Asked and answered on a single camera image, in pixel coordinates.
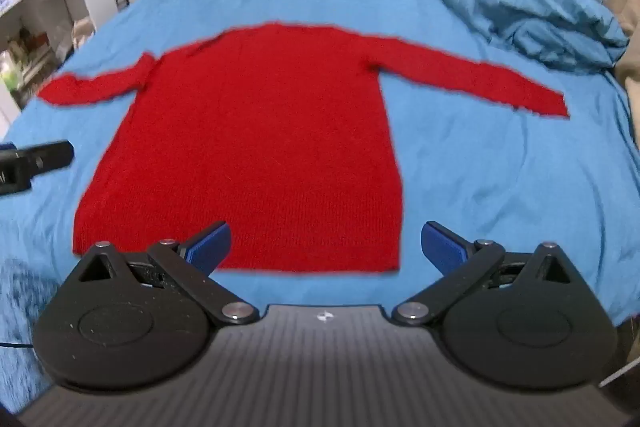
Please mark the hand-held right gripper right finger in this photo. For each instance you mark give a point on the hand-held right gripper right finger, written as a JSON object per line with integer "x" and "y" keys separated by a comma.
{"x": 442, "y": 249}

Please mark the beige cloth bag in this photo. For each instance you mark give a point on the beige cloth bag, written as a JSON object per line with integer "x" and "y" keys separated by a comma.
{"x": 83, "y": 32}

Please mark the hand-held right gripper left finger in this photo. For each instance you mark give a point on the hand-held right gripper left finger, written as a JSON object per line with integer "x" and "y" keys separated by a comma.
{"x": 207, "y": 249}

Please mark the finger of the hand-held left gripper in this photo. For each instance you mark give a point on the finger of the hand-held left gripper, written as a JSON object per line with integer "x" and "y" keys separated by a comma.
{"x": 47, "y": 155}

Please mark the red knitted sweater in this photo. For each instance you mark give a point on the red knitted sweater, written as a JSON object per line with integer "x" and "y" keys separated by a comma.
{"x": 250, "y": 132}

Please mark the fluffy blue cloth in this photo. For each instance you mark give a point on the fluffy blue cloth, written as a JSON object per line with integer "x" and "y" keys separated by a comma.
{"x": 22, "y": 322}

